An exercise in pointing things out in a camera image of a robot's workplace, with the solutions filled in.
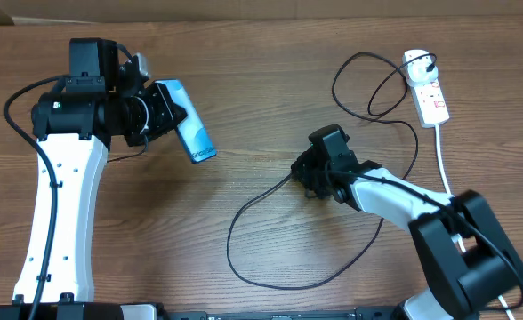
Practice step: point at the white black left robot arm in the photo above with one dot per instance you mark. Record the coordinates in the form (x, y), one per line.
(107, 92)

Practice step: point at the Samsung Galaxy smartphone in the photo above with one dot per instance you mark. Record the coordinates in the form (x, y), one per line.
(191, 130)

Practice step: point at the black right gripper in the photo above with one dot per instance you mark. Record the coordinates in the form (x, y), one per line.
(301, 169)

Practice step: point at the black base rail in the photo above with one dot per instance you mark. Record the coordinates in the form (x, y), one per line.
(288, 314)

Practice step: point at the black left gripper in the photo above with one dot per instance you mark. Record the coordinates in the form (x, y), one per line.
(169, 115)

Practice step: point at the cardboard backdrop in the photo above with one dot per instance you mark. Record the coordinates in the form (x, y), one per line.
(114, 11)

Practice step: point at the white wall charger adapter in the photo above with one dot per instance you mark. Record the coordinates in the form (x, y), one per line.
(420, 67)

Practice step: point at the white power strip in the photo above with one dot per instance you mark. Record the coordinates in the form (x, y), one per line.
(430, 104)

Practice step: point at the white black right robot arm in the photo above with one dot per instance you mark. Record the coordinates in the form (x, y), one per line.
(466, 257)

